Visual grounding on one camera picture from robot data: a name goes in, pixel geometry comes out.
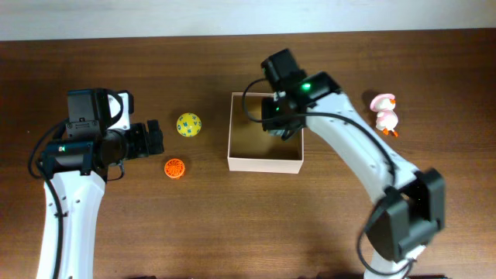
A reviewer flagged white duck toy pink hat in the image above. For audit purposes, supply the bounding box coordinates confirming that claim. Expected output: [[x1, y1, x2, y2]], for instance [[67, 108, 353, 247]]
[[370, 94, 398, 137]]

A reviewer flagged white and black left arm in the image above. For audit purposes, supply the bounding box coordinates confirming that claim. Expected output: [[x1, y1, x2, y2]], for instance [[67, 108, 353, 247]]
[[29, 88, 164, 279]]

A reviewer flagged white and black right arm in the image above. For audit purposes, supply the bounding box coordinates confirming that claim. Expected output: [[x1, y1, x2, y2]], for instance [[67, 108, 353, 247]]
[[259, 49, 446, 278]]

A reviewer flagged orange round lattice toy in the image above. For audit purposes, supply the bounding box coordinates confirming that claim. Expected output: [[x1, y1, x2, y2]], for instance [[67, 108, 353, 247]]
[[164, 158, 185, 180]]

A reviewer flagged yellow ball with blue letters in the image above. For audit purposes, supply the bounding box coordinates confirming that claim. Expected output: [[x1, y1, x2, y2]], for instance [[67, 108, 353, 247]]
[[176, 112, 202, 137]]

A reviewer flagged white open cardboard box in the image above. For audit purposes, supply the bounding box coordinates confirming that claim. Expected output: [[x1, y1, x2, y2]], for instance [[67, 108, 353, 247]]
[[227, 92, 304, 174]]

